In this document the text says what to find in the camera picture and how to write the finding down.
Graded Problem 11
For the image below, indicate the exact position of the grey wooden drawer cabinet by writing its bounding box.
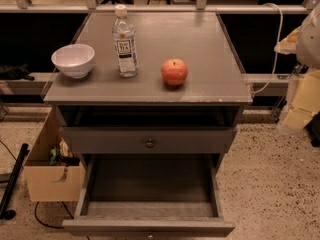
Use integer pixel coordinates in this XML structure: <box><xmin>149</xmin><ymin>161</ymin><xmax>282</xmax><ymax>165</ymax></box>
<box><xmin>43</xmin><ymin>11</ymin><xmax>254</xmax><ymax>172</ymax></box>

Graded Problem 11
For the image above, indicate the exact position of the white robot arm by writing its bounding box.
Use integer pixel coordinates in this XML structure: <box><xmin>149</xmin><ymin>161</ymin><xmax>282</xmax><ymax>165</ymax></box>
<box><xmin>274</xmin><ymin>4</ymin><xmax>320</xmax><ymax>134</ymax></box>

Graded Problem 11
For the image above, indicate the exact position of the red apple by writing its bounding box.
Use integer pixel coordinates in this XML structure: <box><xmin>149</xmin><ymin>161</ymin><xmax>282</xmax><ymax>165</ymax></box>
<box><xmin>161</xmin><ymin>59</ymin><xmax>188</xmax><ymax>86</ymax></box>

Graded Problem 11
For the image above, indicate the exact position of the clear plastic water bottle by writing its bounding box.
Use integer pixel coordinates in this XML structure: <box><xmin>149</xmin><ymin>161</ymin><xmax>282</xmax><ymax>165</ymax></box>
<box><xmin>112</xmin><ymin>4</ymin><xmax>138</xmax><ymax>78</ymax></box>

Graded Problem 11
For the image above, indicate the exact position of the black pole stand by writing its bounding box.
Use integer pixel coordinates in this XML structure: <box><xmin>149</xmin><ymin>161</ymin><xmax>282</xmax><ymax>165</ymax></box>
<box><xmin>0</xmin><ymin>143</ymin><xmax>28</xmax><ymax>220</ymax></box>

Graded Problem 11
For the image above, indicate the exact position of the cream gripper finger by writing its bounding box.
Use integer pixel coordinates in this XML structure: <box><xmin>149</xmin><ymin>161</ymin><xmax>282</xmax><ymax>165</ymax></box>
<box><xmin>277</xmin><ymin>68</ymin><xmax>320</xmax><ymax>134</ymax></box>
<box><xmin>274</xmin><ymin>27</ymin><xmax>301</xmax><ymax>55</ymax></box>

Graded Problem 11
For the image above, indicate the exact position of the green item in box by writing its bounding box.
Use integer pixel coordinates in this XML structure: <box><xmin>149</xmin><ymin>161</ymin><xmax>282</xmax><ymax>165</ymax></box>
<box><xmin>49</xmin><ymin>146</ymin><xmax>59</xmax><ymax>166</ymax></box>

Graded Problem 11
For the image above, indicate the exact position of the grey open middle drawer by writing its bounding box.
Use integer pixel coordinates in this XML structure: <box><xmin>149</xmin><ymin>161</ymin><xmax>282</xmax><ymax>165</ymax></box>
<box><xmin>63</xmin><ymin>154</ymin><xmax>235</xmax><ymax>239</ymax></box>

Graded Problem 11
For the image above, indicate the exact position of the black object on ledge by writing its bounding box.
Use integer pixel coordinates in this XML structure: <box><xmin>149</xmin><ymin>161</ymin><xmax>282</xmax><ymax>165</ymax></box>
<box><xmin>0</xmin><ymin>64</ymin><xmax>34</xmax><ymax>81</ymax></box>

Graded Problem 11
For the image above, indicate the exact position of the white cable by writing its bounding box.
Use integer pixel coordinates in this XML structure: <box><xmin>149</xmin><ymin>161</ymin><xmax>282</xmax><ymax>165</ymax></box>
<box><xmin>248</xmin><ymin>2</ymin><xmax>284</xmax><ymax>96</ymax></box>

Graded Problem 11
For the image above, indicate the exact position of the cardboard box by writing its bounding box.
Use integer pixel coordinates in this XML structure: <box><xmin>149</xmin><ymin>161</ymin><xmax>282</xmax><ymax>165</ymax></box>
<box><xmin>24</xmin><ymin>109</ymin><xmax>85</xmax><ymax>202</ymax></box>

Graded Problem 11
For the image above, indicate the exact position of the white bowl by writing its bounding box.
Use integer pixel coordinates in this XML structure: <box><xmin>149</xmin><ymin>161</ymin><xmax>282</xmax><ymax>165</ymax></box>
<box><xmin>51</xmin><ymin>44</ymin><xmax>95</xmax><ymax>79</ymax></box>

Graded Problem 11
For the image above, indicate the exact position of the black floor cable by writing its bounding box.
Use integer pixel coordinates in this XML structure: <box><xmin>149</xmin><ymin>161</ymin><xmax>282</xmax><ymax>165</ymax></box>
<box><xmin>34</xmin><ymin>201</ymin><xmax>75</xmax><ymax>230</ymax></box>

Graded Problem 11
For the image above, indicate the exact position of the grey top drawer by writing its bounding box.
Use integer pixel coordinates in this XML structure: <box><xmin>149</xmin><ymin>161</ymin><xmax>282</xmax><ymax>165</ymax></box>
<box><xmin>60</xmin><ymin>127</ymin><xmax>237</xmax><ymax>154</ymax></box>

